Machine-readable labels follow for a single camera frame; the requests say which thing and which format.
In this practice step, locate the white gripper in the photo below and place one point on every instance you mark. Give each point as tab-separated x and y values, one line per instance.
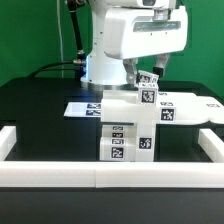
133	33

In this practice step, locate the white tagged cube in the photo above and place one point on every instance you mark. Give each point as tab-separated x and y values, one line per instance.
146	77
147	93

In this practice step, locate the white chair back frame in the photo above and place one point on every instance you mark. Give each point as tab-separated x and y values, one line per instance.
175	108

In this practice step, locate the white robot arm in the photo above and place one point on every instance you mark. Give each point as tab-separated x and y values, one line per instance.
99	70

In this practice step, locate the white marker sheet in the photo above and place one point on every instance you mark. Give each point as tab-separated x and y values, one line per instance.
83	109

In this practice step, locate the white U-shaped barrier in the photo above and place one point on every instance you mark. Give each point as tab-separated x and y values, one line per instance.
104	174

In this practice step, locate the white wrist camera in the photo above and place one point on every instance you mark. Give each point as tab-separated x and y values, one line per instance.
164	4

